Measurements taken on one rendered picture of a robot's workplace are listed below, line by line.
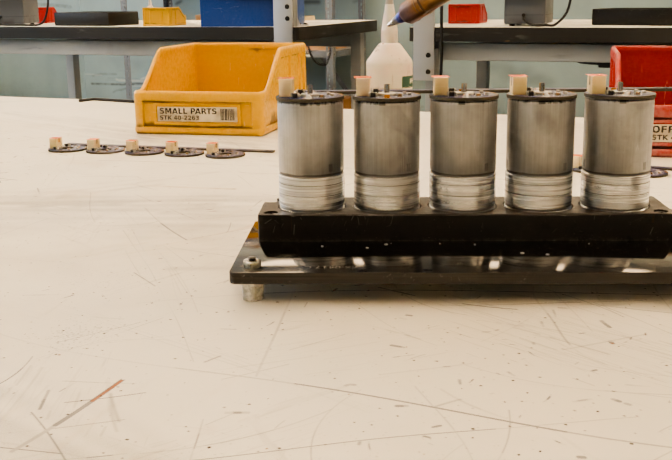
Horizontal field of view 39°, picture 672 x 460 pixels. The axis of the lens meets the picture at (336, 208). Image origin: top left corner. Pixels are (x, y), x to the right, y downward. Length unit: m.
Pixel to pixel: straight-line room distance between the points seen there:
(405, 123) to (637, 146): 0.08
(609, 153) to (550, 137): 0.02
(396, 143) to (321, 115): 0.03
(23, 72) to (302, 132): 5.89
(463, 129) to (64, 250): 0.17
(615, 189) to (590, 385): 0.11
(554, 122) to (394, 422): 0.15
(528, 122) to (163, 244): 0.15
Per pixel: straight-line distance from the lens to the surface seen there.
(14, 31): 3.46
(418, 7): 0.32
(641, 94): 0.35
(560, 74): 4.78
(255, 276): 0.31
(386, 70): 0.67
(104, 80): 5.85
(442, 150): 0.34
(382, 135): 0.34
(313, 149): 0.34
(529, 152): 0.34
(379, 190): 0.34
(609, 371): 0.26
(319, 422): 0.23
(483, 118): 0.34
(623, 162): 0.35
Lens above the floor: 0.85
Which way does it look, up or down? 13 degrees down
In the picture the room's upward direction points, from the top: 1 degrees counter-clockwise
